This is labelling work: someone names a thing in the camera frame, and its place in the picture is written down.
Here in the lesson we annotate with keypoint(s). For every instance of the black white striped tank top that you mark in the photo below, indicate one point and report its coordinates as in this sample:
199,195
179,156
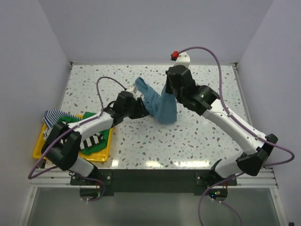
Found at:
92,144

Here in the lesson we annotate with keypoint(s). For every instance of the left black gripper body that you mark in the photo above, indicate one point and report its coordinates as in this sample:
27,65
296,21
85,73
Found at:
135,110

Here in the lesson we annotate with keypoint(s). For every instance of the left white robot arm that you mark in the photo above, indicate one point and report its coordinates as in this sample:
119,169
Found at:
66,157

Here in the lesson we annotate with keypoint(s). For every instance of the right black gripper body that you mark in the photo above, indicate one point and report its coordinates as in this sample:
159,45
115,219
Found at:
169,89

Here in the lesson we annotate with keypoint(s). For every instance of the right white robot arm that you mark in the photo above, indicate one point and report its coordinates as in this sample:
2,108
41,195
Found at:
207,103

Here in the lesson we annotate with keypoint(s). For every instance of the green tank top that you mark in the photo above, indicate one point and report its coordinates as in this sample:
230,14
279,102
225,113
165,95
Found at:
73,119

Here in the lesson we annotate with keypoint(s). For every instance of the yellow plastic tray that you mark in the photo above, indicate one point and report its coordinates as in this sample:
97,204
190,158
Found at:
101,156

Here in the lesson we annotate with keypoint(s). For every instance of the blue ribbed tank top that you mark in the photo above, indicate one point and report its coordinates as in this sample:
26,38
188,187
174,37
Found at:
162,107

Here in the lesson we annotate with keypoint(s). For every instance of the blue white striped tank top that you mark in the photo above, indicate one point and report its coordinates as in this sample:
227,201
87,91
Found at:
52,116

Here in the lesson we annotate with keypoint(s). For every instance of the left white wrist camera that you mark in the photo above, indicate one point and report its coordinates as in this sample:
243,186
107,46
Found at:
132,89

